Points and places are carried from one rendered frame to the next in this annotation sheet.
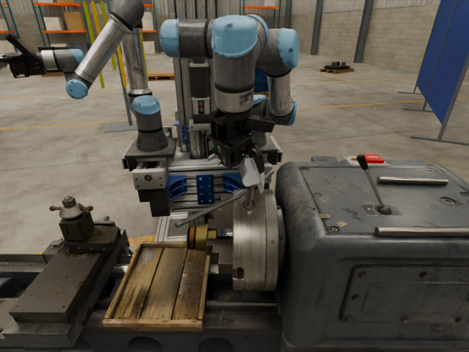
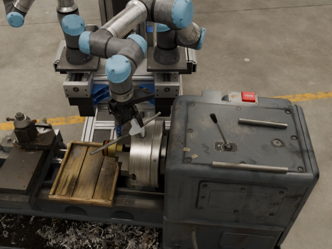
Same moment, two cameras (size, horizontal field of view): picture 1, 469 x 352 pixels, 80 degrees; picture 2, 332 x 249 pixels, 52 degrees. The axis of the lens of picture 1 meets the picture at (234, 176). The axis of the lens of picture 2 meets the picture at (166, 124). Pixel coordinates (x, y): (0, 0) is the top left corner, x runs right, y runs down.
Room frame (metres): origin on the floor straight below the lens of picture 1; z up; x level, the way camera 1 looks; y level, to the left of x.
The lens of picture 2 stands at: (-0.31, -0.21, 2.30)
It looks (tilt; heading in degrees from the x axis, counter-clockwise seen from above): 46 degrees down; 4
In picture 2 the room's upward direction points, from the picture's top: 1 degrees clockwise
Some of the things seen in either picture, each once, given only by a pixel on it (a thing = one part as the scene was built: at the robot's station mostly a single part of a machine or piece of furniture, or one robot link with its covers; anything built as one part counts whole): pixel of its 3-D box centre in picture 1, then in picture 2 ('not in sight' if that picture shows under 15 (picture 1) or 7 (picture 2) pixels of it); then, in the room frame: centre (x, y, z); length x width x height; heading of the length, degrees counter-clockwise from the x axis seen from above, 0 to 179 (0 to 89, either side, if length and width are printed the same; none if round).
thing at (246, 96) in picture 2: (371, 159); (248, 97); (0.92, -0.50, 1.26); 0.06 x 0.06 x 0.02; 89
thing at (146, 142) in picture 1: (151, 135); (78, 49); (1.28, 0.40, 1.21); 0.15 x 0.15 x 0.10
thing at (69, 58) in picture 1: (70, 59); not in sight; (1.28, 0.70, 1.56); 0.11 x 0.08 x 0.09; 117
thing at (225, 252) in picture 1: (224, 257); (126, 165); (0.61, 0.03, 1.08); 0.12 x 0.11 x 0.05; 179
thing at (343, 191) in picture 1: (370, 239); (232, 158); (0.71, -0.45, 1.06); 0.59 x 0.48 x 0.39; 89
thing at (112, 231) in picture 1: (89, 239); (34, 140); (0.78, 0.53, 0.99); 0.20 x 0.10 x 0.05; 89
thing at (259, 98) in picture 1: (254, 110); (168, 31); (1.33, -0.10, 1.33); 0.13 x 0.12 x 0.14; 74
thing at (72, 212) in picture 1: (71, 208); (21, 120); (0.78, 0.56, 1.13); 0.08 x 0.08 x 0.03
